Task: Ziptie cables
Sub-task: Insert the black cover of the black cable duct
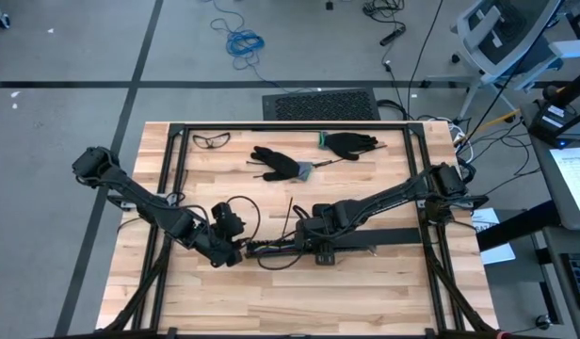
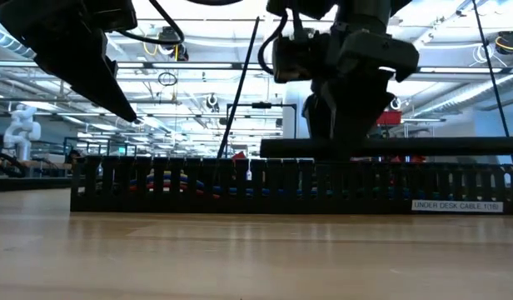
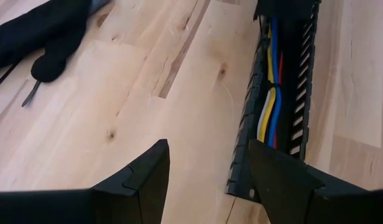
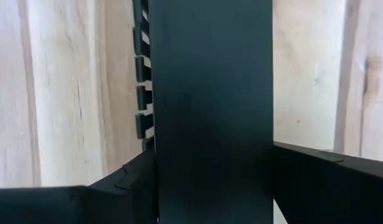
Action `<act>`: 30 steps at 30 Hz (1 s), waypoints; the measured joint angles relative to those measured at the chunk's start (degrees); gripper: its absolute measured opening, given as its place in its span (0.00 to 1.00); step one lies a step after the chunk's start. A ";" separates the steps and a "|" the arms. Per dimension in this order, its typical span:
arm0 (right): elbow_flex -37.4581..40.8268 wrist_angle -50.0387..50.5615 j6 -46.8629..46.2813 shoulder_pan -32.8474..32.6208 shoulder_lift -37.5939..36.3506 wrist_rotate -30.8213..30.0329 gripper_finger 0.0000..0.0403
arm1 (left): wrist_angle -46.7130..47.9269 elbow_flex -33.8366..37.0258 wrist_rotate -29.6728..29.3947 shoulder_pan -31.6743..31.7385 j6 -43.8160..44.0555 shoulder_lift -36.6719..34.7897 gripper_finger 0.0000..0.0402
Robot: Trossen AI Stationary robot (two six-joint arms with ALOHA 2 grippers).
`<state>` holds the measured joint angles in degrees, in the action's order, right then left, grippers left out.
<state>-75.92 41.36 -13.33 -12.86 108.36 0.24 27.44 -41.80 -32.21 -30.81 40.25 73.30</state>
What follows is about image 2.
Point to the red storage bin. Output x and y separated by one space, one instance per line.
389 118
416 158

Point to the small dark ceiling reel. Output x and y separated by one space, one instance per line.
212 102

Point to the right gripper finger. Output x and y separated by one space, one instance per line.
317 116
356 112

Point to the black perforated rack rail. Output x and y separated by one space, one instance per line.
281 204

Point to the silver ventilation duct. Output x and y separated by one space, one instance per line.
469 93

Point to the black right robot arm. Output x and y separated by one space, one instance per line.
365 12

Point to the white moulded object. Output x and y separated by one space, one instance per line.
21 129

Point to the black bar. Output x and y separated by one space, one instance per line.
448 146

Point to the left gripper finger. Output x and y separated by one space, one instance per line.
94 79

